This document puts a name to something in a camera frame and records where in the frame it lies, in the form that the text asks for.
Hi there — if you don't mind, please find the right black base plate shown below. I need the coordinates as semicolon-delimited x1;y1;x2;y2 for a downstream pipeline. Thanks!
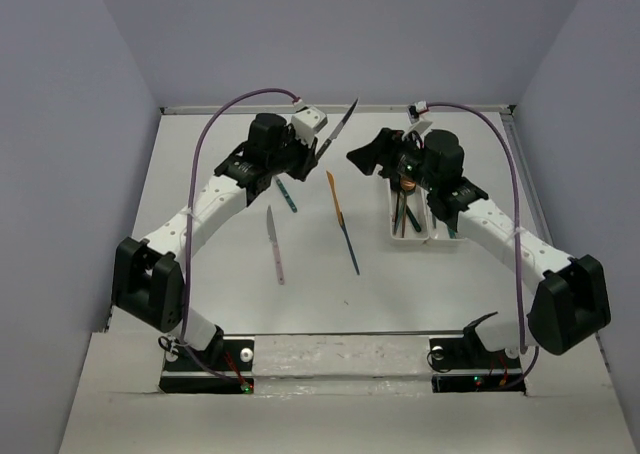
426;337;526;394

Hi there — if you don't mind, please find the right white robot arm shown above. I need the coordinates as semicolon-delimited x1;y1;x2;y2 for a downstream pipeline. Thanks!
346;128;611;366

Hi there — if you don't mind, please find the silver knife dark handle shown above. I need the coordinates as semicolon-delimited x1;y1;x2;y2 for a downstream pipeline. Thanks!
316;98;359;161

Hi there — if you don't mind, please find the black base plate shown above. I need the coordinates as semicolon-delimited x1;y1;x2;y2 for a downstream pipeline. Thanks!
426;337;526;394
158;336;255;395

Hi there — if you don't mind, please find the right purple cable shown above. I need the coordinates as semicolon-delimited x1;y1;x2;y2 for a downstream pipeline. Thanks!
424;102;542;388

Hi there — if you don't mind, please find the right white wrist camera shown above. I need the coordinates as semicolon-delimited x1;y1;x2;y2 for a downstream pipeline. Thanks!
407;101;433;136

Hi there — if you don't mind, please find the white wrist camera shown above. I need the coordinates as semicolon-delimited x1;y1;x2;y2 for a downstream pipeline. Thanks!
407;101;433;136
290;99;327;148

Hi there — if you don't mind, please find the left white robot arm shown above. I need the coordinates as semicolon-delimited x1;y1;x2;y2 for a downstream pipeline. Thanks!
111;106;327;369

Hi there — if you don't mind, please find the silver spoon teal handle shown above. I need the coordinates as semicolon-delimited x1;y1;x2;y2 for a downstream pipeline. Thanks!
274;176;298;213

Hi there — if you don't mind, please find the silver knife pink handle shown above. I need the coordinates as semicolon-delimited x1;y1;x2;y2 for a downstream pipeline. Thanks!
266;206;285;285

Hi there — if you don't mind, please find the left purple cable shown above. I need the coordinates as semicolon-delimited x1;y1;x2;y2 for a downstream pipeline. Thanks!
180;88;251;389

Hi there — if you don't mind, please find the purple cable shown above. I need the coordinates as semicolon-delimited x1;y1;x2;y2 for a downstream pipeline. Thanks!
424;102;542;388
180;88;251;389

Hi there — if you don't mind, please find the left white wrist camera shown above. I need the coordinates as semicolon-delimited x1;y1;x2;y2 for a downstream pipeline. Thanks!
290;99;327;148

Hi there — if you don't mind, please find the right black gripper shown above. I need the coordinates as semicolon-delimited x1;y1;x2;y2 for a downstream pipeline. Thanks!
346;127;439;193

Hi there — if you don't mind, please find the black spoon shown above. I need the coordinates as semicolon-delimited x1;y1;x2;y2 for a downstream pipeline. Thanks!
392;187;402;236

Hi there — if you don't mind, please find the teal plastic spoon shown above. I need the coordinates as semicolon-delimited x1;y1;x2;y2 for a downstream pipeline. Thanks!
404;190;423;233

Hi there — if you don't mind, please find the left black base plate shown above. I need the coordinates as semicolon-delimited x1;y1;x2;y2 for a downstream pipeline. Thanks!
158;336;255;395

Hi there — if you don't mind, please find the copper spoon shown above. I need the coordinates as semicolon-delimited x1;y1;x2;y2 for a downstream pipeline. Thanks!
400;177;415;237

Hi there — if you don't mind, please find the white two-compartment container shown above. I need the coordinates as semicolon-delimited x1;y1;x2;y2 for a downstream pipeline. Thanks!
386;179;466;247

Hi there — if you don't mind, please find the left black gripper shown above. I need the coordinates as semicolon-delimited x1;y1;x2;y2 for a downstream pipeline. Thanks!
267;127;318;183

